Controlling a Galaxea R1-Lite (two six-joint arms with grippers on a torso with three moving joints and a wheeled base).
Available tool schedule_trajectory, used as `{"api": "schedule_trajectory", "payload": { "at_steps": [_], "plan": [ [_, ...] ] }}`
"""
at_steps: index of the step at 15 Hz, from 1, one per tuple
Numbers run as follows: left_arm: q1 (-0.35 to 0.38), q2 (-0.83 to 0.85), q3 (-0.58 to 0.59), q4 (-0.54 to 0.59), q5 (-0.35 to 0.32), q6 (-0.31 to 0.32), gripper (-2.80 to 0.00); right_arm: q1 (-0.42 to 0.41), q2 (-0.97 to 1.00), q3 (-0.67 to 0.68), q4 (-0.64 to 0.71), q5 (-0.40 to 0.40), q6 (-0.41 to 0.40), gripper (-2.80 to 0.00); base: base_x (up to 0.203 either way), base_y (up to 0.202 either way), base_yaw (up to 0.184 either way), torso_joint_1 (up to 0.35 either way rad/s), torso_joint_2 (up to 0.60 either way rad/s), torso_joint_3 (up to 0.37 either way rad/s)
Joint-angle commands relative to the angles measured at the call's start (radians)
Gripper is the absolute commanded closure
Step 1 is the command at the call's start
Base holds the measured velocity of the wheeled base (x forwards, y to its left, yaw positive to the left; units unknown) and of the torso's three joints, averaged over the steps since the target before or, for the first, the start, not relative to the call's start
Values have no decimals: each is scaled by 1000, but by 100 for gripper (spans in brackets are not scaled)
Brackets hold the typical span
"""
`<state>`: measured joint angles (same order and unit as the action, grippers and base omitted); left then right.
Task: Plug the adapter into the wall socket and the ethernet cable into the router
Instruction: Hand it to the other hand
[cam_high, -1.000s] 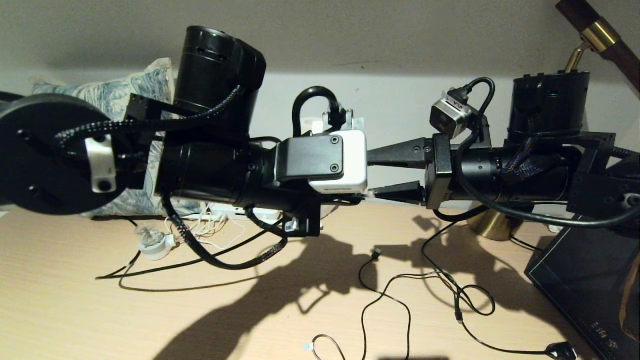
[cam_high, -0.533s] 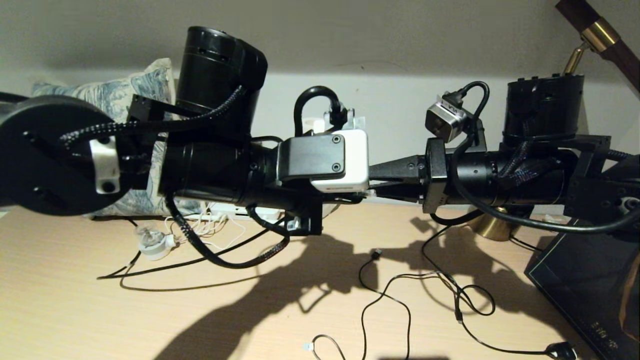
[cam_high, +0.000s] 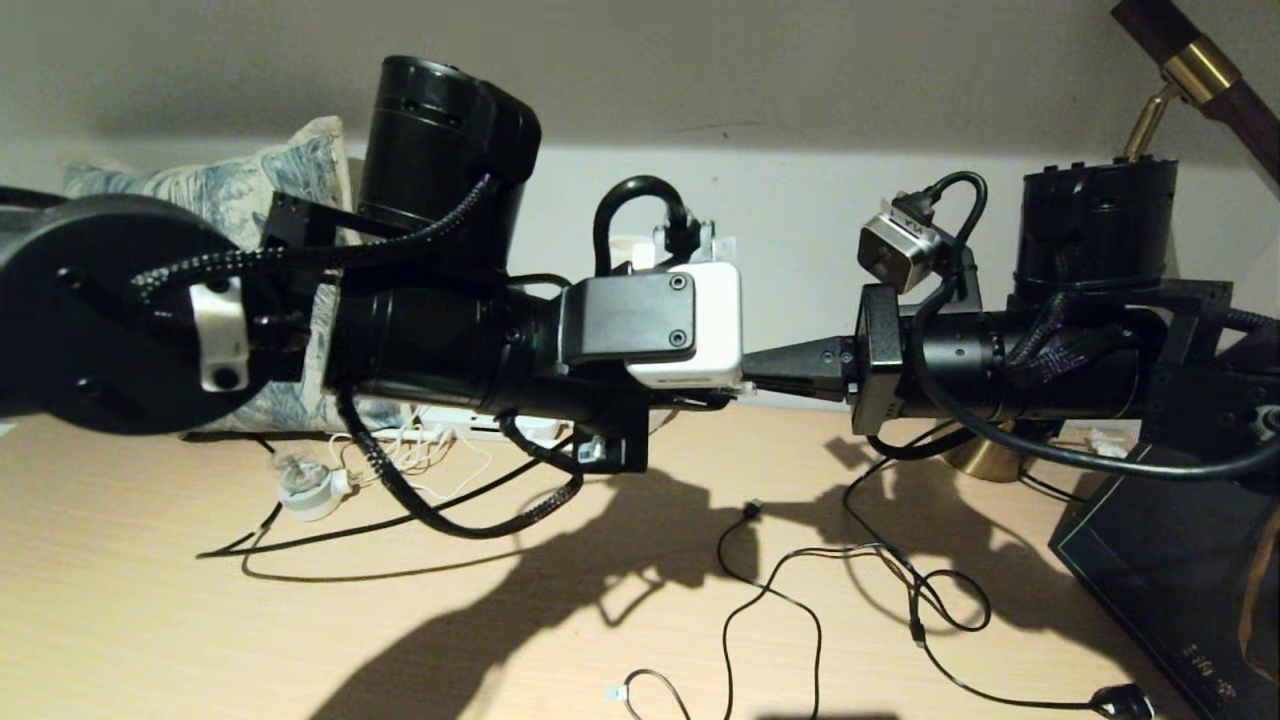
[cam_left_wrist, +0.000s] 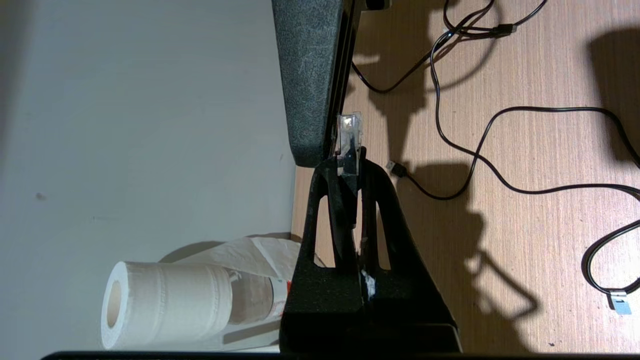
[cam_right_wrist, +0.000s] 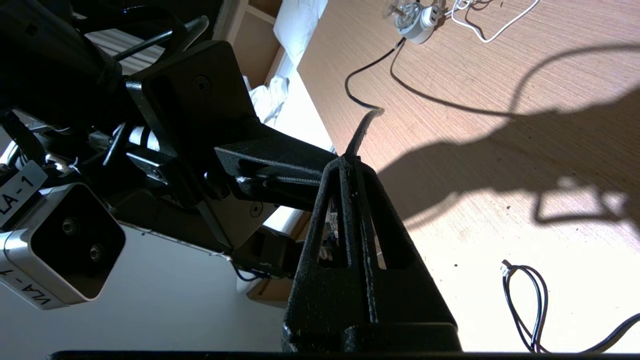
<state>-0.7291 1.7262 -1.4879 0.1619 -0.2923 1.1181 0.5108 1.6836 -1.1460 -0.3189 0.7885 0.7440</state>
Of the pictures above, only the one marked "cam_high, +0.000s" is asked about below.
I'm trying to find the black ethernet cable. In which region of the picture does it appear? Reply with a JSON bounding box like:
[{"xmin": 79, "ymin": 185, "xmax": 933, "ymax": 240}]
[{"xmin": 197, "ymin": 455, "xmax": 601, "ymax": 558}]

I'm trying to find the white router with antennas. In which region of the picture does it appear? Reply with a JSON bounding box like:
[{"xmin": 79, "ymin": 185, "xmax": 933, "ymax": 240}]
[{"xmin": 400, "ymin": 404, "xmax": 563, "ymax": 447}]

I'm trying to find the white paper roll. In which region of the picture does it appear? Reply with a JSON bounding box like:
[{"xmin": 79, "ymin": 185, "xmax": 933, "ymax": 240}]
[{"xmin": 610, "ymin": 236, "xmax": 663, "ymax": 273}]

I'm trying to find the clear dome night light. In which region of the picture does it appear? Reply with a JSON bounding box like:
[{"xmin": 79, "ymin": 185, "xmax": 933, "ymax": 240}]
[{"xmin": 268, "ymin": 448, "xmax": 353, "ymax": 523}]

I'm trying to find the blue leaf print pillow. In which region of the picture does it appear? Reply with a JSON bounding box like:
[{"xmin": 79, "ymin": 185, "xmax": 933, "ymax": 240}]
[{"xmin": 62, "ymin": 115, "xmax": 403, "ymax": 434}]

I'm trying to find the brass desk lamp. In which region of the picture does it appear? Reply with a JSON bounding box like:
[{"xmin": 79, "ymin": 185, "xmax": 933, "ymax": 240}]
[{"xmin": 945, "ymin": 0, "xmax": 1280, "ymax": 484}]

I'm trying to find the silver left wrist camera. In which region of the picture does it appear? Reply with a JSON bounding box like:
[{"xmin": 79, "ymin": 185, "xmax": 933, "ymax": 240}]
[{"xmin": 560, "ymin": 262, "xmax": 747, "ymax": 392}]

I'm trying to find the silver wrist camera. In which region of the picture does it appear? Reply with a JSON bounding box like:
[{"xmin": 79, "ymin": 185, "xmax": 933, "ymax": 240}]
[
  {"xmin": 560, "ymin": 262, "xmax": 747, "ymax": 392},
  {"xmin": 857, "ymin": 208, "xmax": 949, "ymax": 296}
]

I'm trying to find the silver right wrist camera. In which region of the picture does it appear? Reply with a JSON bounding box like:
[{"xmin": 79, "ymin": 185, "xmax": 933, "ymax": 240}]
[{"xmin": 857, "ymin": 208, "xmax": 949, "ymax": 296}]

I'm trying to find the black USB cable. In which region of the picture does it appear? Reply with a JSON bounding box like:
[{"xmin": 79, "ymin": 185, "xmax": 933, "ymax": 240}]
[{"xmin": 605, "ymin": 499, "xmax": 926, "ymax": 720}]

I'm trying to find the white cord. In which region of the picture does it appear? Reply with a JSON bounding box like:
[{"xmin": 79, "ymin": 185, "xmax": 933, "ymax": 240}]
[{"xmin": 330, "ymin": 425, "xmax": 496, "ymax": 503}]

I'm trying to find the black left wrist camera cable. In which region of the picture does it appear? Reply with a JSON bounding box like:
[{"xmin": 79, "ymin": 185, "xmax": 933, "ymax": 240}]
[{"xmin": 593, "ymin": 175, "xmax": 703, "ymax": 277}]

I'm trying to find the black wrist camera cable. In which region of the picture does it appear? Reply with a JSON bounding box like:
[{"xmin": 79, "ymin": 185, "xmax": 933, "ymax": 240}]
[
  {"xmin": 868, "ymin": 170, "xmax": 1280, "ymax": 483},
  {"xmin": 593, "ymin": 175, "xmax": 703, "ymax": 277}
]

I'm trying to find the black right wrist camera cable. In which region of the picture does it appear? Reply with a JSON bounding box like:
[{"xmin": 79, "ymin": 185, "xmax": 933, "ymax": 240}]
[{"xmin": 868, "ymin": 170, "xmax": 1280, "ymax": 483}]

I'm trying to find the black lamp power cord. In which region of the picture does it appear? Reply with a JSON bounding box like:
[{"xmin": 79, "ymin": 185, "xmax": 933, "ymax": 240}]
[{"xmin": 843, "ymin": 430, "xmax": 1161, "ymax": 719}]

